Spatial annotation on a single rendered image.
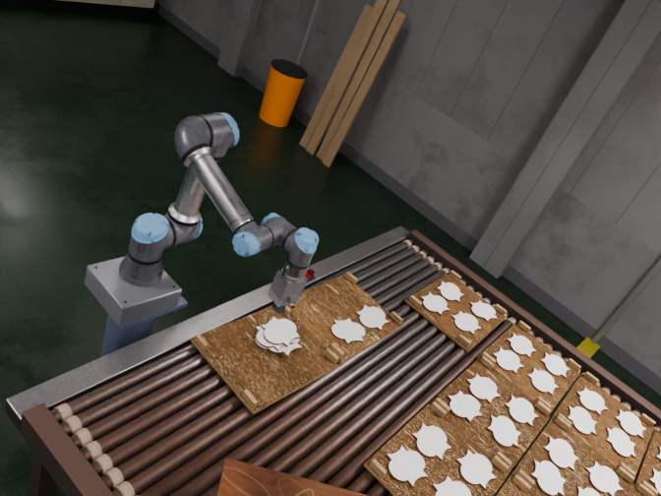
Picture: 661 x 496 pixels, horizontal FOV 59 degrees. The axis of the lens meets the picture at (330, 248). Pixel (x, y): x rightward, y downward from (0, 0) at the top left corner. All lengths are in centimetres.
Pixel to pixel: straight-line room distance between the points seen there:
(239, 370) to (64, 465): 61
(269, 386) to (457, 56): 378
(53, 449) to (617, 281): 411
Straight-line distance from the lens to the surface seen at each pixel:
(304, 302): 233
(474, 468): 212
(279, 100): 585
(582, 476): 242
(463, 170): 520
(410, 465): 199
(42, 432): 176
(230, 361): 201
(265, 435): 188
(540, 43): 491
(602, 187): 480
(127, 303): 208
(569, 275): 501
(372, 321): 238
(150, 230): 204
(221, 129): 190
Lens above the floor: 239
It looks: 33 degrees down
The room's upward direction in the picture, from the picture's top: 23 degrees clockwise
